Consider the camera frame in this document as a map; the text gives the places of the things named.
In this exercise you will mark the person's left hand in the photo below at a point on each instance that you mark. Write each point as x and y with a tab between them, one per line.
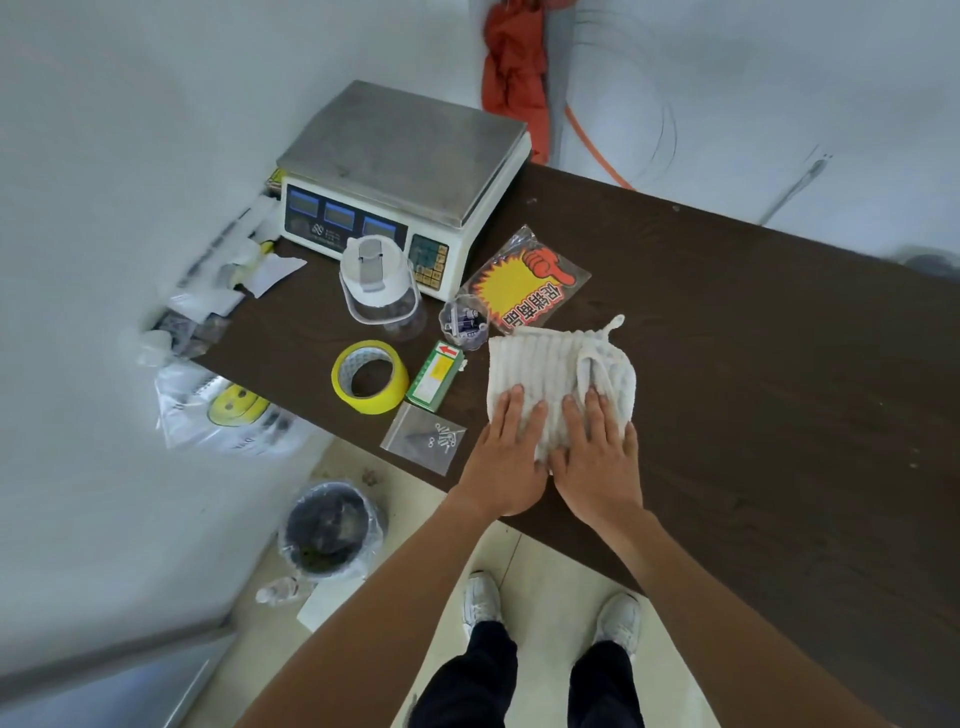
502	472

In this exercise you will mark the person's right hand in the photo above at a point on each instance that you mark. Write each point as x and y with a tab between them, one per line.
600	472

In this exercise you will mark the small zip bag of screws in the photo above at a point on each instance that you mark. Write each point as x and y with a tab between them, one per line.
420	439

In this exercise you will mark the white ribbed cloth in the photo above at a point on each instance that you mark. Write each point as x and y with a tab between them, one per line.
540	360

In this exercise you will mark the small green box red arrow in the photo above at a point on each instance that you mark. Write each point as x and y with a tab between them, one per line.
435	375

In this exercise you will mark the yellow tape roll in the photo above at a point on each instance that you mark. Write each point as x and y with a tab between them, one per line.
371	405

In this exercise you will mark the small clear round container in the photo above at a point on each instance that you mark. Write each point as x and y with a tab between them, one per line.
465	322

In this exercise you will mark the black trash bin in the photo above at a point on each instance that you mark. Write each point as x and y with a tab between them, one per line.
330	529

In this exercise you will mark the clear bag yellow starburst sign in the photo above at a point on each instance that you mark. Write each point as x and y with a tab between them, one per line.
525	281

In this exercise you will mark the clear jar with white lid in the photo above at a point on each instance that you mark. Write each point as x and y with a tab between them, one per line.
375	277

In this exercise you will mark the person's right forearm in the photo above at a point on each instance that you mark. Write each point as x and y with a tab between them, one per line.
735	637

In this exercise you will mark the person's left forearm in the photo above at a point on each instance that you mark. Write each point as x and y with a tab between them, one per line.
367	637

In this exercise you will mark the person's left white shoe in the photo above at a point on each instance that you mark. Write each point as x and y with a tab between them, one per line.
481	600

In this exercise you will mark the person's white shoe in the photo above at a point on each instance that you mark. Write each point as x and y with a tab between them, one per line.
481	600
621	622

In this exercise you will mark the person's right white shoe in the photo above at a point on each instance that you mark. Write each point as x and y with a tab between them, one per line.
621	622

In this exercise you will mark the white flat floor sheet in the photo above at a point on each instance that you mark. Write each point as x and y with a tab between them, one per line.
326	600

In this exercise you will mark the small clear bottle white cap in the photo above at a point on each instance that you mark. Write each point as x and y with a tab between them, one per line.
281	592

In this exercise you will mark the white bag with yellow smiley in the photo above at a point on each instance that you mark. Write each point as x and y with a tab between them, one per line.
232	409

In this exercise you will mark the white electronic scale steel pan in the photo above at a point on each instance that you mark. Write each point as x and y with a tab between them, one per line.
405	142

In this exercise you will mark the pile of white plastic bags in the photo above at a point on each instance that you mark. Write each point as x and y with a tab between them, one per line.
217	277

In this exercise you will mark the yellow green packet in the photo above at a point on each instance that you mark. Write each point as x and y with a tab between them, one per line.
275	180

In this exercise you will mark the grey metal pipe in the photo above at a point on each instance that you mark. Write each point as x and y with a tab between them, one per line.
556	90

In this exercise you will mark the white round bin dark lid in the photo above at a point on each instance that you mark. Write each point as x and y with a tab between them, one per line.
930	264

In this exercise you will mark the grey wall plug with conduit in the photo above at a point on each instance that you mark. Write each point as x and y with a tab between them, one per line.
814	169

